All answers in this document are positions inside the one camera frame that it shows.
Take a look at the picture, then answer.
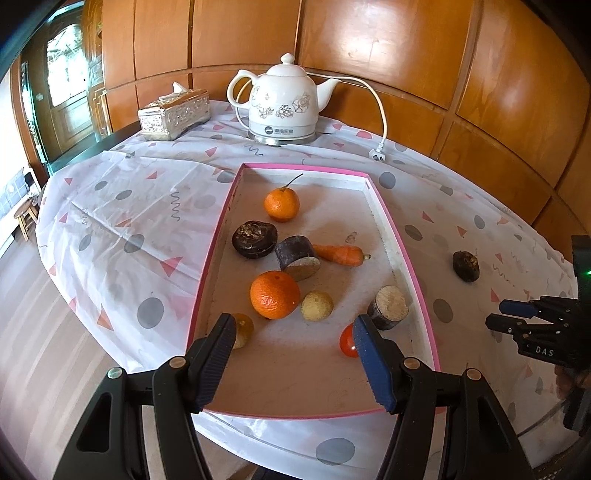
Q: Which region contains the small yellow round fruit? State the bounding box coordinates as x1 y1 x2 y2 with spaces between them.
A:
232 313 254 350

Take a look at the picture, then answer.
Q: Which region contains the large orange mandarin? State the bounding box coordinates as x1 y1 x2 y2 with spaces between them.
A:
249 270 301 320

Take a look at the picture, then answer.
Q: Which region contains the stemmed orange mandarin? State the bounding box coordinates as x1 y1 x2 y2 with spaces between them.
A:
263 174 303 223

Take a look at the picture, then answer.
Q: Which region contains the red tomato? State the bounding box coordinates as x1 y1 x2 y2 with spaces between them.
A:
339 323 359 358

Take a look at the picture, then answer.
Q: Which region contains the yellowish round potato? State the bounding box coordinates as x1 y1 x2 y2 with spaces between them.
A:
301 291 334 322

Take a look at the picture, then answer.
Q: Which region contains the small orange carrot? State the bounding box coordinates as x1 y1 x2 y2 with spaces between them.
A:
312 244 370 267

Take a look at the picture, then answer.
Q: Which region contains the patterned white tablecloth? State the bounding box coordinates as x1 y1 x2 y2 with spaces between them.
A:
37 102 577 479

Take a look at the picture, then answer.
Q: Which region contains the pink rimmed shallow tray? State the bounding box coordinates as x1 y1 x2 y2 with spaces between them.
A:
190 163 440 419

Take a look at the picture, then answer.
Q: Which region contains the small wooden stool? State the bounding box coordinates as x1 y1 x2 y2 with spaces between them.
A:
14 196 39 241

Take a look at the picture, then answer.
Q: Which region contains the large dark brown chestnut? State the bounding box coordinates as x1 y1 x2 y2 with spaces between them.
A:
231 220 279 260

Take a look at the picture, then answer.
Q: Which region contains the blue plaid sofa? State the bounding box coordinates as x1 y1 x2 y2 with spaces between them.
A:
0 168 38 218

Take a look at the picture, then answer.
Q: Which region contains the white ceramic electric kettle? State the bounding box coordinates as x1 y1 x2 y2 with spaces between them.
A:
226 53 339 145

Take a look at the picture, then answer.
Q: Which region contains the ornate cream tissue box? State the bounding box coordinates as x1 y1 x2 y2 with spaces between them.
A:
138 82 211 141

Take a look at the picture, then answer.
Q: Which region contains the wooden door with window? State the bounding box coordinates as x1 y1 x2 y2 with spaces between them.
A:
21 1 101 163

